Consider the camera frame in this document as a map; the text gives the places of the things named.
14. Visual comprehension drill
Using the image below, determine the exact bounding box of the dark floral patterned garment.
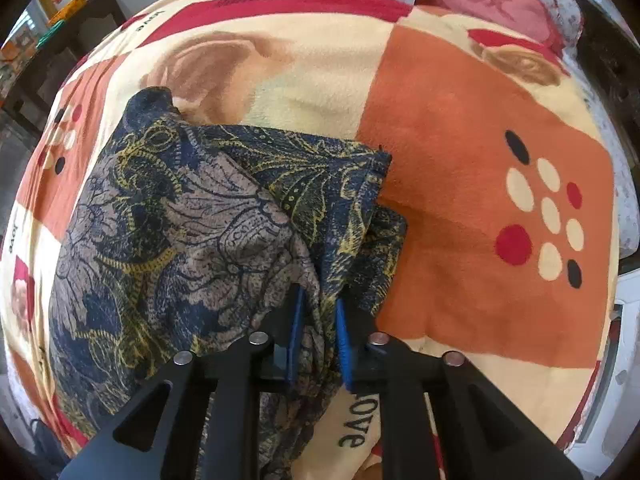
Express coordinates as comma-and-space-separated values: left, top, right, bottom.
50, 87, 407, 479

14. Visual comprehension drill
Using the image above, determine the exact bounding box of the white floral upholstered chair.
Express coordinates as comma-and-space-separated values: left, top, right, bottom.
565, 270, 639, 479

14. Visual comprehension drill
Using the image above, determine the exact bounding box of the red orange love blanket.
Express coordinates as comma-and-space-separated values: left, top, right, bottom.
1, 0, 618, 479

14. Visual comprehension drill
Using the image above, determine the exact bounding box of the dark wooden side table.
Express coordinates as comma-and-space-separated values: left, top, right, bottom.
2, 0, 126, 138

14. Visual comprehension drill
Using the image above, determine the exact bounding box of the dark carved wooden cabinet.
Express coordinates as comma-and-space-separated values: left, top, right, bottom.
576, 0, 639, 168

